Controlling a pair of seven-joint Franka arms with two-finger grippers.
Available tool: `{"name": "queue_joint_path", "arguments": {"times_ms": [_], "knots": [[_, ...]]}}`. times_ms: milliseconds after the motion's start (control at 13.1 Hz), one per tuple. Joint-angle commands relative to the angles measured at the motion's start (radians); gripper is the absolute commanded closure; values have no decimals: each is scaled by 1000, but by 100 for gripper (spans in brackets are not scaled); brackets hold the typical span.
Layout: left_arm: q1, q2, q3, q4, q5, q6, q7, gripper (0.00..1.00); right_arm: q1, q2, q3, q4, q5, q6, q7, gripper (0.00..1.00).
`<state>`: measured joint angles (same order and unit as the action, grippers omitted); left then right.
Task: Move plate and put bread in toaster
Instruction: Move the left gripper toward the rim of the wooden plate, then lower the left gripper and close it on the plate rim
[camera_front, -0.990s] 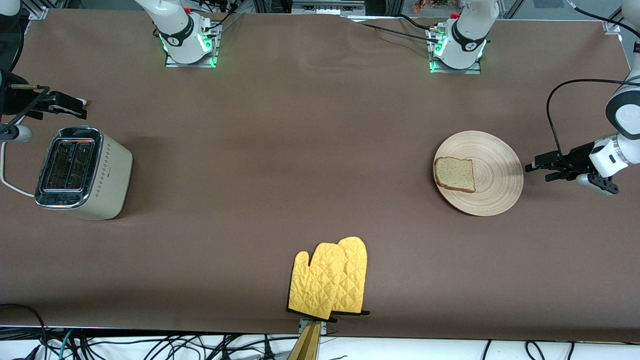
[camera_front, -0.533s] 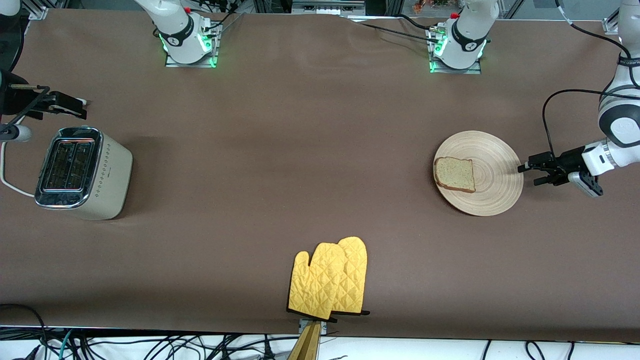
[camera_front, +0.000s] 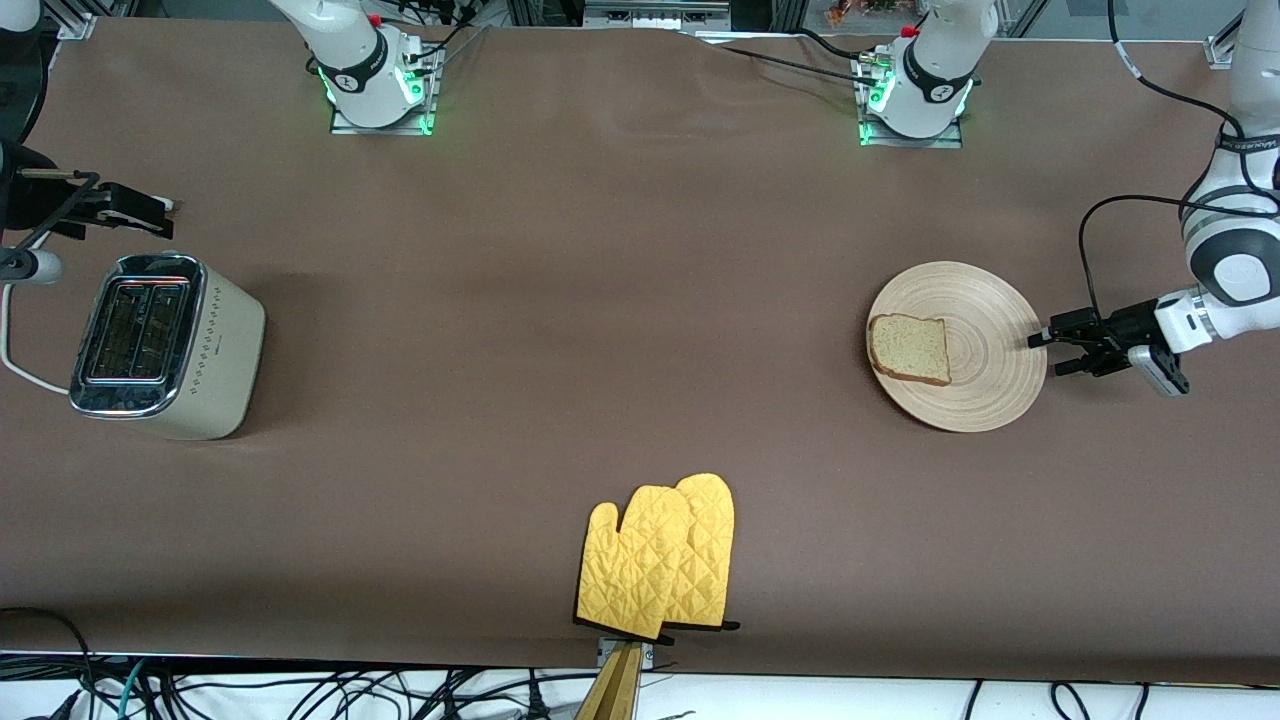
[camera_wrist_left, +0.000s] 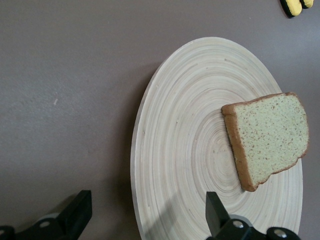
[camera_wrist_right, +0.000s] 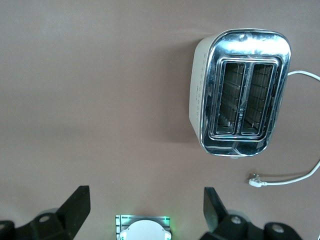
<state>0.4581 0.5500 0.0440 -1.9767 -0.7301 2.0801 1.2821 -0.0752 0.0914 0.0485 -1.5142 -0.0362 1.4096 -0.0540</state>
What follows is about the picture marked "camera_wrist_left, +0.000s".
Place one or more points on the round wooden plate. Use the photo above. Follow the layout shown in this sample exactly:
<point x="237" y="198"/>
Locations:
<point x="187" y="125"/>

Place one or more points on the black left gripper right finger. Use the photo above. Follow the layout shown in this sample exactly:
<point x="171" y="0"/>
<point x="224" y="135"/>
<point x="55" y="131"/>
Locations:
<point x="215" y="215"/>

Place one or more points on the bread slice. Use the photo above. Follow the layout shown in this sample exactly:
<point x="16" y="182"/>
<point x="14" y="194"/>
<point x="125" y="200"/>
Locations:
<point x="270" y="135"/>

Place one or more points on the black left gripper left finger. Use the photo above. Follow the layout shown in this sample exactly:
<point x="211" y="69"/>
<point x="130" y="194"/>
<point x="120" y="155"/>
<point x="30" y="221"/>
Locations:
<point x="77" y="212"/>

